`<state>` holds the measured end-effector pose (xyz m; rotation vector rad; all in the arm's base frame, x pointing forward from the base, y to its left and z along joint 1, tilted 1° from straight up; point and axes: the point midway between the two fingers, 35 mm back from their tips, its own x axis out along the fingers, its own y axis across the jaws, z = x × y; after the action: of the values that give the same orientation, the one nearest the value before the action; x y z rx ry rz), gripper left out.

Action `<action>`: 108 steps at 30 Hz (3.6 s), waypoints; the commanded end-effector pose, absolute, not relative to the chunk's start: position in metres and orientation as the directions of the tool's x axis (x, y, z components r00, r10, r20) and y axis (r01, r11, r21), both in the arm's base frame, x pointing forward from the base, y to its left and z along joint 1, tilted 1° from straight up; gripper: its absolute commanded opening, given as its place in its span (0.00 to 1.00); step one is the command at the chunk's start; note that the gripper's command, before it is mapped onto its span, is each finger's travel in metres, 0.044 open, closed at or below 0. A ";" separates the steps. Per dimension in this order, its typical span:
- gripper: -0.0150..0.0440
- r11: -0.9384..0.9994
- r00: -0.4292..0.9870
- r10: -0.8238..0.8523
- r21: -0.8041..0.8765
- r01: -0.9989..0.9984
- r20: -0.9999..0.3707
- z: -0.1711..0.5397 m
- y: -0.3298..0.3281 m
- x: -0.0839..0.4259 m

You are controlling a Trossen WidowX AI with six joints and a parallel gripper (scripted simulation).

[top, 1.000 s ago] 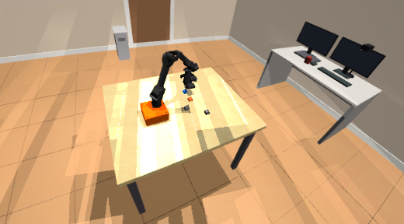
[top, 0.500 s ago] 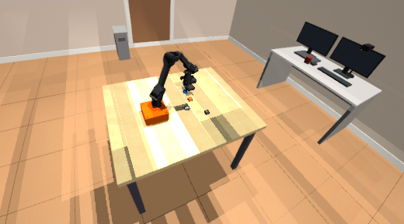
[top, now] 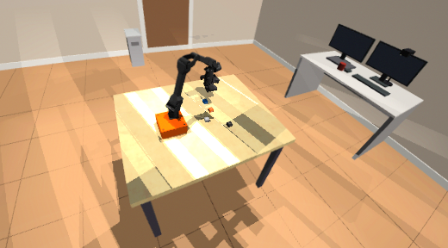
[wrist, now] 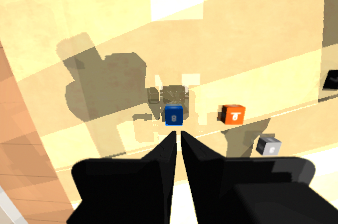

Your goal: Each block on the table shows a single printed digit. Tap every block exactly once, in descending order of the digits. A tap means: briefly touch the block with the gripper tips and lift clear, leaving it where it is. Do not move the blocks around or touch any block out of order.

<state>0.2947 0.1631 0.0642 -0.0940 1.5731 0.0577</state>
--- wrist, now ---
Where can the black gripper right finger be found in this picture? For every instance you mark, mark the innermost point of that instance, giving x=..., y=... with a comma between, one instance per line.
x=211, y=175

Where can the blue block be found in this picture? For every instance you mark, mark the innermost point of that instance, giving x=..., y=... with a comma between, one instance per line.
x=173, y=116

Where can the orange block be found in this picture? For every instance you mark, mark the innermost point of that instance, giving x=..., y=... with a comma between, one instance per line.
x=233, y=114

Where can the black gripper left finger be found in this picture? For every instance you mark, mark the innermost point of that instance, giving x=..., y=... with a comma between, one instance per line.
x=151, y=177

